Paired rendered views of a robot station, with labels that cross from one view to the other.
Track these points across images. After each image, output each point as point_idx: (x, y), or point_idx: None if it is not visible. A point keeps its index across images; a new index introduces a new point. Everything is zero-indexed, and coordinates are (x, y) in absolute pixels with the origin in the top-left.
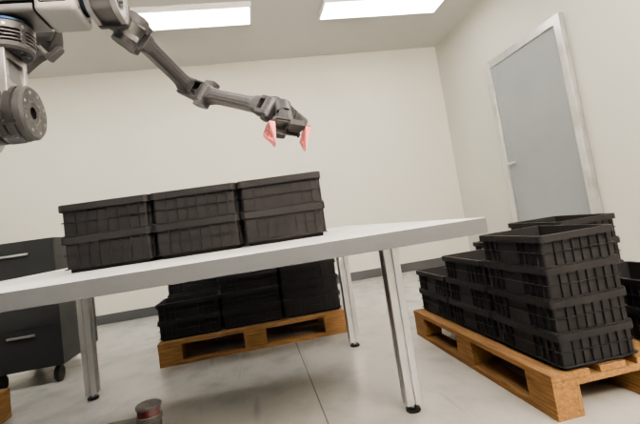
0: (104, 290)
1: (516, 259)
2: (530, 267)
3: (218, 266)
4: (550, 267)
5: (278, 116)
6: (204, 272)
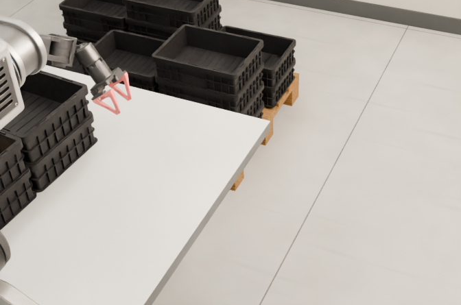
0: None
1: (203, 85)
2: (219, 92)
3: (176, 262)
4: (238, 94)
5: (108, 78)
6: (171, 273)
